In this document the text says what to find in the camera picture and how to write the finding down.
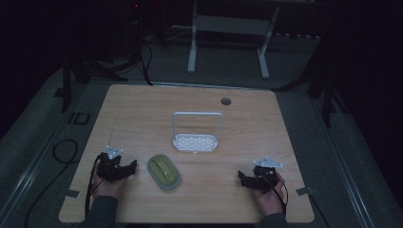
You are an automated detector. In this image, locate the person's right hand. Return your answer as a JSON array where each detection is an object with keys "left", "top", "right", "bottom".
[{"left": 251, "top": 171, "right": 287, "bottom": 217}]

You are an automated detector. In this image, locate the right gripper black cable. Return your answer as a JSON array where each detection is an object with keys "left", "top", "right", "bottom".
[{"left": 264, "top": 173, "right": 290, "bottom": 219}]

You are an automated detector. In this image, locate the white metal desk frame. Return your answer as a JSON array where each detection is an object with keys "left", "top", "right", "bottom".
[{"left": 186, "top": 0, "right": 281, "bottom": 81}]

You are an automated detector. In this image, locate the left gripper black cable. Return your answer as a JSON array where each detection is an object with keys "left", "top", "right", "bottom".
[{"left": 84, "top": 154, "right": 106, "bottom": 219}]

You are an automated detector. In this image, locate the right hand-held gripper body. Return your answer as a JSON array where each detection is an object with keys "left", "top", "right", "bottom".
[{"left": 249, "top": 155, "right": 285, "bottom": 193}]

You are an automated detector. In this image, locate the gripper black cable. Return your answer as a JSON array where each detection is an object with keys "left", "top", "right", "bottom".
[
  {"left": 264, "top": 173, "right": 290, "bottom": 219},
  {"left": 84, "top": 154, "right": 106, "bottom": 219}
]

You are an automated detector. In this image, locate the person's left hand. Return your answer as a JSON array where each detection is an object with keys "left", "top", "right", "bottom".
[{"left": 91, "top": 176, "right": 128, "bottom": 201}]

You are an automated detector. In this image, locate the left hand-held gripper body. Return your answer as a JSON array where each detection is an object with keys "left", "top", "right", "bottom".
[{"left": 96, "top": 144, "right": 128, "bottom": 183}]

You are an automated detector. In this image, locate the black hanging cable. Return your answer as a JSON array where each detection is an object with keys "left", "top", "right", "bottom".
[{"left": 138, "top": 39, "right": 155, "bottom": 86}]

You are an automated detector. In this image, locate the black floor cable loop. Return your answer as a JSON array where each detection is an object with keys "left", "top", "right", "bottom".
[{"left": 24, "top": 138, "right": 80, "bottom": 228}]

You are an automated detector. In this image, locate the white slotted rack with handle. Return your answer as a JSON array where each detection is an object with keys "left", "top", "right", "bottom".
[{"left": 171, "top": 110, "right": 223, "bottom": 155}]

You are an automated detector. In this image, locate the black tripod stand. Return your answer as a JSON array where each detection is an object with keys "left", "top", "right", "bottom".
[
  {"left": 60, "top": 55, "right": 129, "bottom": 114},
  {"left": 305, "top": 31, "right": 351, "bottom": 129}
]

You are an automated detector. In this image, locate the green soap bar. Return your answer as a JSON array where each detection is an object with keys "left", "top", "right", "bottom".
[{"left": 149, "top": 155, "right": 179, "bottom": 185}]

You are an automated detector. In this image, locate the grey tape piece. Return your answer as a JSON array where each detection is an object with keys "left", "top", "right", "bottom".
[
  {"left": 296, "top": 185, "right": 315, "bottom": 197},
  {"left": 64, "top": 188, "right": 81, "bottom": 200}
]

